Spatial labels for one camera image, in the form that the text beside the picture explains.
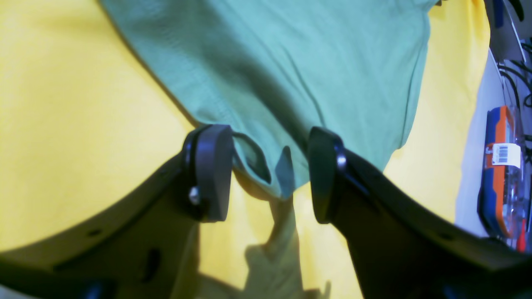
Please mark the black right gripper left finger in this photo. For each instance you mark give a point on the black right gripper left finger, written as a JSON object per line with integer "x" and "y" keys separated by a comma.
{"x": 136, "y": 248}

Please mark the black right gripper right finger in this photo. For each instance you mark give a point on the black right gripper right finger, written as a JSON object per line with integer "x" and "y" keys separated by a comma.
{"x": 399, "y": 249}

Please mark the green T-shirt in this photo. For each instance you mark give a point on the green T-shirt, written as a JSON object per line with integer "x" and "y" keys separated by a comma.
{"x": 273, "y": 69}

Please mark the orange blue clamp package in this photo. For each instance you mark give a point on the orange blue clamp package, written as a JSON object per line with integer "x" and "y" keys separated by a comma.
{"x": 504, "y": 208}

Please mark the yellow table cloth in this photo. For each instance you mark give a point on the yellow table cloth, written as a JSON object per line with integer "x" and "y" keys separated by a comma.
{"x": 83, "y": 123}

